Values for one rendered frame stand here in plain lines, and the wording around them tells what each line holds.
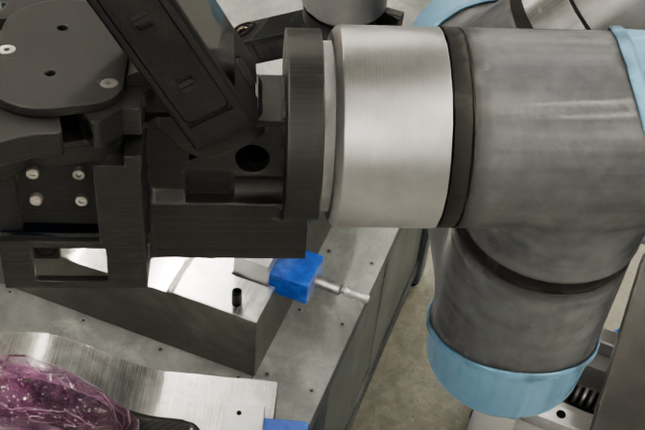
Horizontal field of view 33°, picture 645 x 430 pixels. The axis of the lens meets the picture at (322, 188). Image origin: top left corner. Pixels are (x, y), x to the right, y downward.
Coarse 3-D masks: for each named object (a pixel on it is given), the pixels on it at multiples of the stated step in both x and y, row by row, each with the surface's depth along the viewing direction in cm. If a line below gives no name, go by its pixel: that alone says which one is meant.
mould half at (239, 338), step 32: (320, 224) 115; (0, 256) 110; (64, 256) 106; (96, 256) 106; (32, 288) 112; (64, 288) 110; (96, 288) 107; (128, 288) 105; (160, 288) 104; (192, 288) 103; (224, 288) 104; (256, 288) 104; (128, 320) 109; (160, 320) 107; (192, 320) 105; (224, 320) 103; (256, 320) 101; (192, 352) 109; (224, 352) 107; (256, 352) 105
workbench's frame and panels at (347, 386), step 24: (408, 240) 189; (384, 264) 122; (408, 264) 201; (384, 288) 177; (408, 288) 210; (384, 312) 188; (360, 336) 168; (384, 336) 200; (360, 360) 177; (336, 384) 159; (360, 384) 188; (336, 408) 167
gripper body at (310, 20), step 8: (304, 8) 95; (304, 16) 95; (312, 16) 94; (384, 16) 96; (392, 16) 95; (400, 16) 95; (312, 24) 94; (320, 24) 93; (368, 24) 94; (376, 24) 97; (384, 24) 96; (392, 24) 95; (400, 24) 96; (328, 32) 93
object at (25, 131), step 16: (0, 112) 35; (0, 128) 35; (16, 128) 35; (32, 128) 35; (48, 128) 35; (64, 128) 37; (0, 144) 34; (16, 144) 35; (32, 144) 35; (48, 144) 35; (0, 160) 35; (16, 160) 35; (32, 160) 36; (0, 176) 35
